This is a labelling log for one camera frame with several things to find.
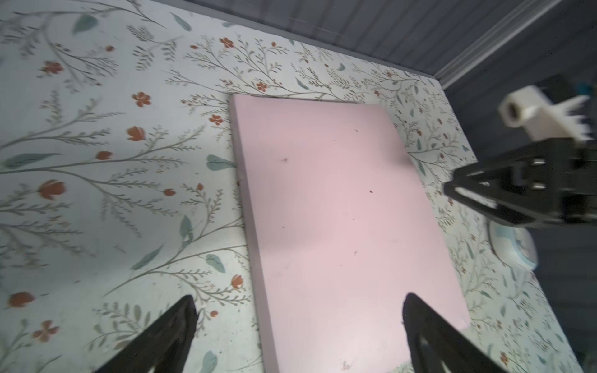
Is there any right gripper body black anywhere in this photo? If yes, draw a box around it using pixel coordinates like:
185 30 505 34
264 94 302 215
563 140 596 224

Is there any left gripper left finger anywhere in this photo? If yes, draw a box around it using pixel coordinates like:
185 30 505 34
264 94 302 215
98 295 198 373

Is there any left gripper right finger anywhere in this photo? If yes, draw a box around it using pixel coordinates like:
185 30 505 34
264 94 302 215
402 293 505 372

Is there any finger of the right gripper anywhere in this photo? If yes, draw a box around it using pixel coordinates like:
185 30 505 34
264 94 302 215
443 138 567 228

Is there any pink folder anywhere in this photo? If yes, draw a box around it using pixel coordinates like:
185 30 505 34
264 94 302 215
229 95 470 372

